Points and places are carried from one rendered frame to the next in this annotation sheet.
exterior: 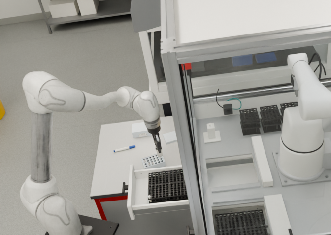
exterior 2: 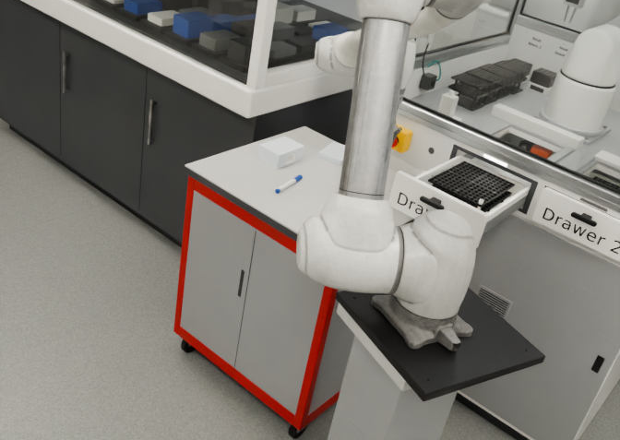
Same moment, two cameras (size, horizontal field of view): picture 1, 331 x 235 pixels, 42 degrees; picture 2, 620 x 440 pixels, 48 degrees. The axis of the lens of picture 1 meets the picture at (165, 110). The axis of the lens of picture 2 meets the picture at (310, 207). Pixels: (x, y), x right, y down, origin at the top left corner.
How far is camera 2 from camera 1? 232 cm
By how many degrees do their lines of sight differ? 51
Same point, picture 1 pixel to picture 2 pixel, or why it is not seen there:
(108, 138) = (232, 179)
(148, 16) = not seen: outside the picture
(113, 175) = not seen: hidden behind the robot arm
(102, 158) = (271, 206)
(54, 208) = (463, 225)
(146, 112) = (409, 67)
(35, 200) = (389, 240)
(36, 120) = (399, 40)
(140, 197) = not seen: hidden behind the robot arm
